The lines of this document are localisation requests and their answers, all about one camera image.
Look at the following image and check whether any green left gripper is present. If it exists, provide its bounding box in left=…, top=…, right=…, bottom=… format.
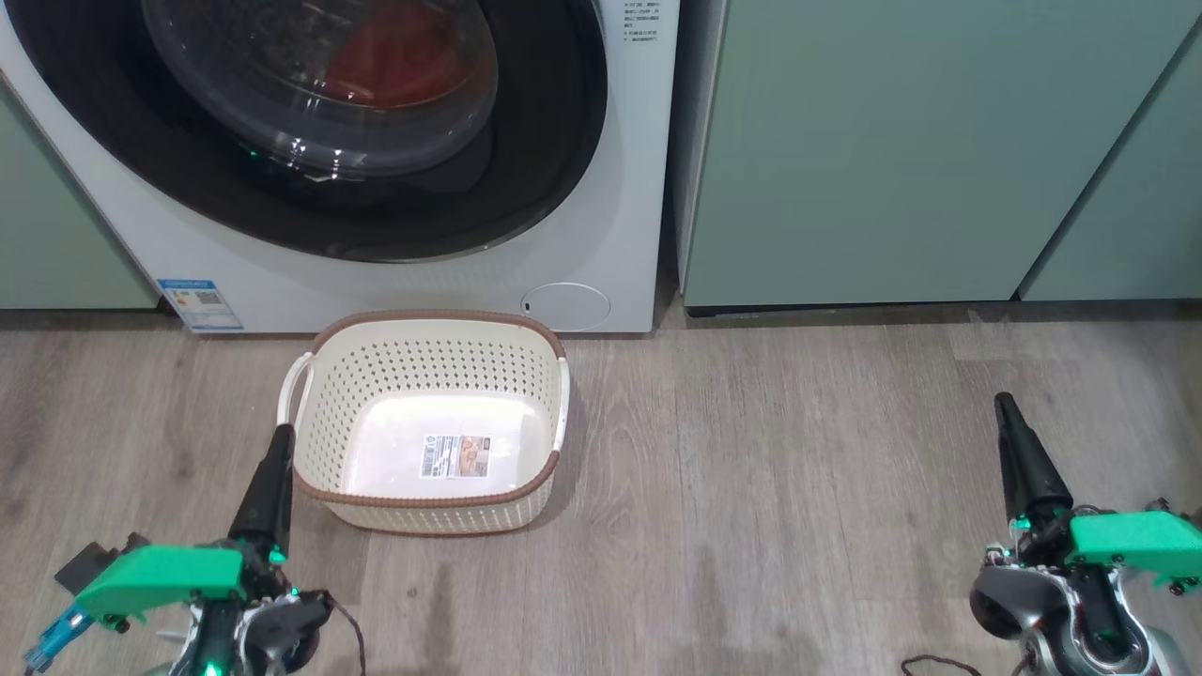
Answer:
left=75, top=424, right=297, bottom=625

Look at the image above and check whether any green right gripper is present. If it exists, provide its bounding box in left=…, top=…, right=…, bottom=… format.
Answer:
left=981, top=392, right=1202, bottom=592

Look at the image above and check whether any grey glass washing machine door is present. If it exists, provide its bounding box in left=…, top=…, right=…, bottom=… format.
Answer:
left=5, top=0, right=609, bottom=264

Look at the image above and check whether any red white-striped garment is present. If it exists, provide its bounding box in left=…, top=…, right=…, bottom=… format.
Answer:
left=324, top=23, right=470, bottom=109

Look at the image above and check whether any printed basket bottom sticker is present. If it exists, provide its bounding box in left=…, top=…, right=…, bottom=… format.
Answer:
left=420, top=434, right=491, bottom=480

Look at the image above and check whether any cream perforated laundry basket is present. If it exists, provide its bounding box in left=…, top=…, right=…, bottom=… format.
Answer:
left=277, top=310, right=571, bottom=536

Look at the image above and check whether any white front-load washing machine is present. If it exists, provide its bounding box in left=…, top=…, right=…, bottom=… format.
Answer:
left=0, top=0, right=679, bottom=336

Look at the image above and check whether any blue energy label sticker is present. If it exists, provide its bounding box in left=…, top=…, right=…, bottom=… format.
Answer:
left=157, top=278, right=243, bottom=331

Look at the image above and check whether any pale green base cabinet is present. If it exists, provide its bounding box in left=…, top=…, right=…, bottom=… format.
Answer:
left=0, top=80, right=161, bottom=311
left=1019, top=28, right=1202, bottom=303
left=676, top=0, right=1202, bottom=315

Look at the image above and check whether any thin left arm cable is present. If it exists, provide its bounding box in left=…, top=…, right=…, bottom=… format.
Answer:
left=324, top=596, right=367, bottom=676

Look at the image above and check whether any thin arm cable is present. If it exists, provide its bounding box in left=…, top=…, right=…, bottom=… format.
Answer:
left=901, top=653, right=1034, bottom=676
left=324, top=596, right=367, bottom=676

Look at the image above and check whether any thin right arm cable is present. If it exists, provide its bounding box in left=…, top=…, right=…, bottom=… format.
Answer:
left=901, top=653, right=1034, bottom=676

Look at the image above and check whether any blue left cable connector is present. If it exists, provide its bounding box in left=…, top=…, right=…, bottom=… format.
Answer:
left=23, top=606, right=95, bottom=672

